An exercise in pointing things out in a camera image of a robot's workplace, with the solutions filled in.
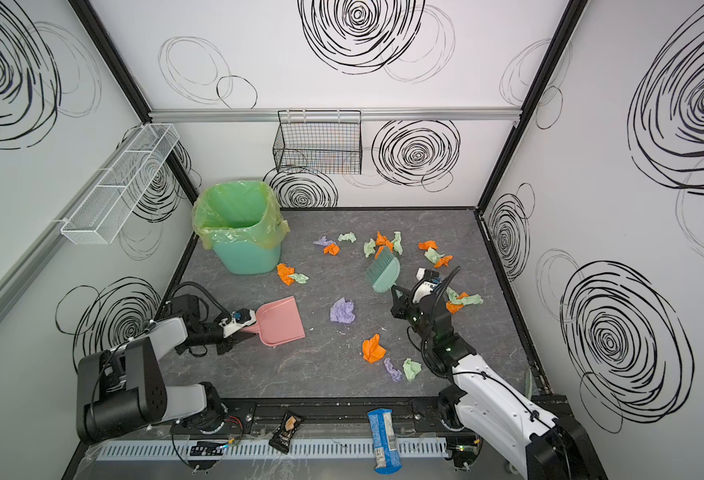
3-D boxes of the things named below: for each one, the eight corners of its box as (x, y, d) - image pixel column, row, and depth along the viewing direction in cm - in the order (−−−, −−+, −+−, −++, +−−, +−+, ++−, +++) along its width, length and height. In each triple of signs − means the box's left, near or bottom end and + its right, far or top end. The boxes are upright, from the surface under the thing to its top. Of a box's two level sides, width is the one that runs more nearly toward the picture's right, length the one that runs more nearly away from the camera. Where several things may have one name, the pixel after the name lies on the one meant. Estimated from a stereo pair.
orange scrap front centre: (366, 365, 84) (367, 363, 82) (357, 343, 88) (357, 341, 86) (387, 356, 85) (388, 354, 84) (378, 335, 89) (378, 332, 88)
